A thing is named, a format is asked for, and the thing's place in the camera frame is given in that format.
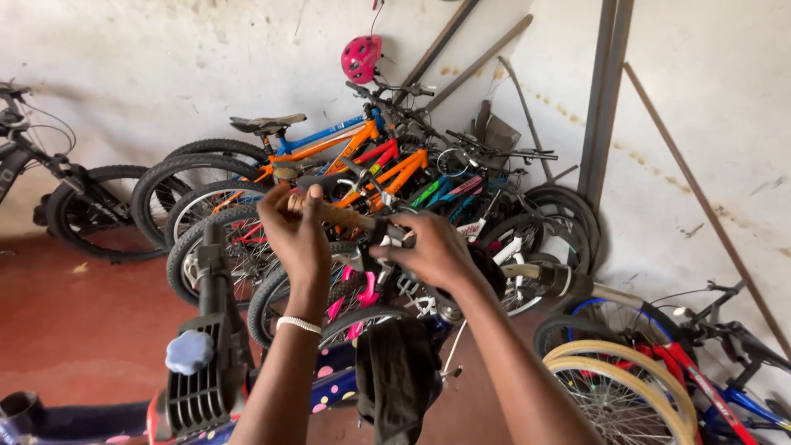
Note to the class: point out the black cloth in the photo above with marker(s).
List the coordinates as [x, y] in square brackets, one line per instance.
[395, 377]

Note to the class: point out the black repair stand clamp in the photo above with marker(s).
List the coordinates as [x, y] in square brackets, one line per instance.
[207, 377]

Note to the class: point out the pale blue clamp knob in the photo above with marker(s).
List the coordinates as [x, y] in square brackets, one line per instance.
[188, 352]

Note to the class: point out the grey metal post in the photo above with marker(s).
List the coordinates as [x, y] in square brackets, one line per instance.
[602, 105]

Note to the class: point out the cream tyre bicycle wheel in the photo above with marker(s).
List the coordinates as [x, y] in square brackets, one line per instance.
[664, 377]
[618, 402]

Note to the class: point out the black bicycle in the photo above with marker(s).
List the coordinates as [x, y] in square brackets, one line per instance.
[92, 207]

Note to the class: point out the dark wooden plank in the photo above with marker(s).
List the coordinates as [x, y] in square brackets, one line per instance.
[439, 43]

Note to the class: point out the brown wooden plank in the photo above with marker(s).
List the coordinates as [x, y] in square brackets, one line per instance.
[479, 62]

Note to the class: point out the stack of black tyres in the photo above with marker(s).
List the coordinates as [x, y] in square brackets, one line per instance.
[571, 216]

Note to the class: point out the pink bicycle helmet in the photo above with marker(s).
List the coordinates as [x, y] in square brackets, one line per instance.
[361, 59]

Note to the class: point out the red and blue bicycle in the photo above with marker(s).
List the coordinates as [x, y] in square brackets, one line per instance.
[710, 377]

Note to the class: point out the person's right hand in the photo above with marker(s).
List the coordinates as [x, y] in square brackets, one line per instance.
[435, 253]

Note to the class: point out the person's left hand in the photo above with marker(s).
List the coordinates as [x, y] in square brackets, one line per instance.
[300, 247]

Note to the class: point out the grey metal shovel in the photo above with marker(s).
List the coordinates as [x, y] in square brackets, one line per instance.
[500, 133]

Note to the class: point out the thin brown metal rod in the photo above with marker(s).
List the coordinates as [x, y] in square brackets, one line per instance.
[698, 198]

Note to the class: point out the row of parked bicycles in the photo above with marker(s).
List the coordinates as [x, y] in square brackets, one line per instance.
[371, 167]

